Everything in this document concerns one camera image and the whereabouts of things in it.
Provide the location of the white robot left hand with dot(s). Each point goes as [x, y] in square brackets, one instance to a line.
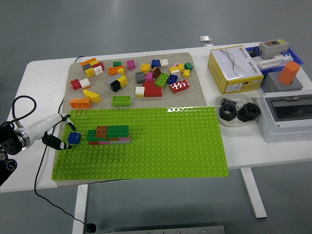
[41, 125]

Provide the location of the blue four-stud toy brick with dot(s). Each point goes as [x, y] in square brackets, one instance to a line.
[74, 138]
[155, 64]

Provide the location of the orange eight-stud toy brick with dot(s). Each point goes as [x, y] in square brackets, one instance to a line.
[80, 103]

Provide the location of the red four-stud toy brick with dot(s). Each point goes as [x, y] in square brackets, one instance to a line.
[76, 84]

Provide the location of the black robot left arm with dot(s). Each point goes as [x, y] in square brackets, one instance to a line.
[9, 143]

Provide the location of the dark green toy brick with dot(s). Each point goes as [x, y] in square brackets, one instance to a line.
[91, 136]

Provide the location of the red flat toy brick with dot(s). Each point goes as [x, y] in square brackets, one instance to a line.
[94, 142]

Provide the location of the yellow curved toy brick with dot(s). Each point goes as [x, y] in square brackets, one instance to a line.
[92, 96]

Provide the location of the brown toy brick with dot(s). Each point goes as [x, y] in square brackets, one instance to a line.
[156, 72]
[101, 131]

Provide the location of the white brick with orange base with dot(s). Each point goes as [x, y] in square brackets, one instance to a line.
[85, 83]

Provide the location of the pink flat toy brick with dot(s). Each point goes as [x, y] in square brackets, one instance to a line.
[124, 138]
[104, 142]

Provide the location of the orange flat toy brick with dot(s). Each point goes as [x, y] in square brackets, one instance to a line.
[113, 138]
[88, 61]

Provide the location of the dark green eight-stud brick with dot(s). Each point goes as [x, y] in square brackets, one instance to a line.
[118, 131]

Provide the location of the white toy brick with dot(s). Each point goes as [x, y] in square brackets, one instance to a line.
[98, 70]
[164, 63]

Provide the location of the grey flat toy brick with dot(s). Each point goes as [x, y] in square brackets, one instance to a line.
[119, 142]

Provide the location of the light green three-hole brick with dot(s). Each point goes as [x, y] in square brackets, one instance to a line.
[121, 100]

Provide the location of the black toy brick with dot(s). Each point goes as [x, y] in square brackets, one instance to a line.
[115, 86]

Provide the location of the grey slanted toy brick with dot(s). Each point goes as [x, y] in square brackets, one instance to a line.
[114, 78]

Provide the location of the small yellow toy brick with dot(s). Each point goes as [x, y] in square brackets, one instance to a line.
[186, 73]
[121, 71]

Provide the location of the small dark green brick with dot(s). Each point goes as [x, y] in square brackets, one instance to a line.
[117, 64]
[189, 66]

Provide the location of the white brick with yellow base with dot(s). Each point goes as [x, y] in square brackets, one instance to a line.
[174, 71]
[139, 91]

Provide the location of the magenta toy brick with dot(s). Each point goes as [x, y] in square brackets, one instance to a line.
[131, 64]
[149, 76]

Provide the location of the large red stepped brick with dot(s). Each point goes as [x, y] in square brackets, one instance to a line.
[152, 90]

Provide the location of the light green studded baseplate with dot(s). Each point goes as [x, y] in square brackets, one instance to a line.
[158, 151]

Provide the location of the blue toy brick with hole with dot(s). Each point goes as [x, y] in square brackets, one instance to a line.
[172, 79]

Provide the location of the red brick with white spots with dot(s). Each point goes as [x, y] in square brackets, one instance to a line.
[180, 87]

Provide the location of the small pink toy brick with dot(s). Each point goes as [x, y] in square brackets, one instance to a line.
[175, 65]

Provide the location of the white table leg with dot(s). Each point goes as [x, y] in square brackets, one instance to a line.
[80, 209]
[253, 192]

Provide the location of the black power plug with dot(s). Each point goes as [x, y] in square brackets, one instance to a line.
[91, 228]

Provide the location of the grey-brown table mat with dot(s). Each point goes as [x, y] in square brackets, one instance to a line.
[192, 97]

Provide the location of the silver metal clamp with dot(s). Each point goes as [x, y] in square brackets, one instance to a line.
[206, 40]

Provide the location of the small dark electronic component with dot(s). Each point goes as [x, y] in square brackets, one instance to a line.
[229, 101]

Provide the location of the white and yellow cardboard box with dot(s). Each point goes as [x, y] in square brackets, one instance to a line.
[234, 68]

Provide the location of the large black hex nut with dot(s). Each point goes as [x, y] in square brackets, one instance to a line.
[243, 117]

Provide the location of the white shallow dish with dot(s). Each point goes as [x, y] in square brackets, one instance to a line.
[243, 98]

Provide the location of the small black plug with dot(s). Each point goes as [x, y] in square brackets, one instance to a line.
[254, 52]

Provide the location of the grey square block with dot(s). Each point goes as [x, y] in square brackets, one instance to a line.
[271, 84]

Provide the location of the white terminal block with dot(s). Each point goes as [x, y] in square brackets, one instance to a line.
[270, 63]

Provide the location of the orange cylinder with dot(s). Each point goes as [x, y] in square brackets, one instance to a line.
[288, 73]

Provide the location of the blue plastic tray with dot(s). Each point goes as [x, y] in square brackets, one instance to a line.
[297, 58]

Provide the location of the grey-white electrical enclosure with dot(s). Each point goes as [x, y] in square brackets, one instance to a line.
[280, 131]

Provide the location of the grey push-button switch box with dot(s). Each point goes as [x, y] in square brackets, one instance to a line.
[273, 48]

